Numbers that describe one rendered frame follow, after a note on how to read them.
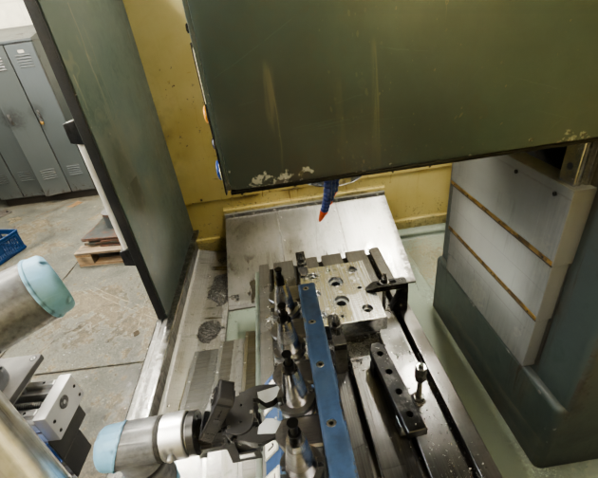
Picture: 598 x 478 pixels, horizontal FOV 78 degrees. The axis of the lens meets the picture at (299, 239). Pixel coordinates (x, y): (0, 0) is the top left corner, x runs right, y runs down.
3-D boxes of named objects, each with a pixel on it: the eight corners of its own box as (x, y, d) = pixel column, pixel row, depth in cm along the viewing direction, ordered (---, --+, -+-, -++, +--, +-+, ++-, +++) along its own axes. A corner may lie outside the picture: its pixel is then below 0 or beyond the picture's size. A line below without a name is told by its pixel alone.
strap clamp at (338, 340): (337, 374, 102) (333, 335, 94) (328, 339, 113) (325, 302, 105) (348, 372, 102) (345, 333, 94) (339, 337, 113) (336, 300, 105)
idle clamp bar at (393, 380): (406, 449, 83) (407, 433, 79) (366, 359, 105) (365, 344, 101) (426, 444, 83) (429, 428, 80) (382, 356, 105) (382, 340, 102)
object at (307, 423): (276, 455, 54) (276, 452, 54) (275, 422, 59) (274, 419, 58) (324, 448, 54) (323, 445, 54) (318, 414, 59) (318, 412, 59)
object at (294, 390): (312, 401, 59) (308, 375, 56) (287, 412, 58) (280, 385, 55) (304, 379, 63) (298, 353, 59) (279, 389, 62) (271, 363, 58)
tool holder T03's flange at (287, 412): (321, 413, 60) (320, 404, 59) (286, 428, 59) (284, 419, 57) (308, 383, 65) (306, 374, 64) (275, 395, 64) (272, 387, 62)
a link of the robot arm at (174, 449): (163, 404, 64) (152, 451, 57) (189, 399, 64) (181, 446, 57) (177, 429, 68) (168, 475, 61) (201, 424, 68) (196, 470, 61)
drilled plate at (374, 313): (309, 340, 108) (308, 328, 105) (300, 281, 133) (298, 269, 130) (386, 328, 109) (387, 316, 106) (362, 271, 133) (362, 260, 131)
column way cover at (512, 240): (519, 371, 96) (573, 191, 69) (440, 266, 137) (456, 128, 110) (537, 368, 96) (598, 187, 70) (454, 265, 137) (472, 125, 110)
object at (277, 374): (273, 391, 64) (272, 388, 63) (272, 366, 68) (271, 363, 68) (313, 384, 64) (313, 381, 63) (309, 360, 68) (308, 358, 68)
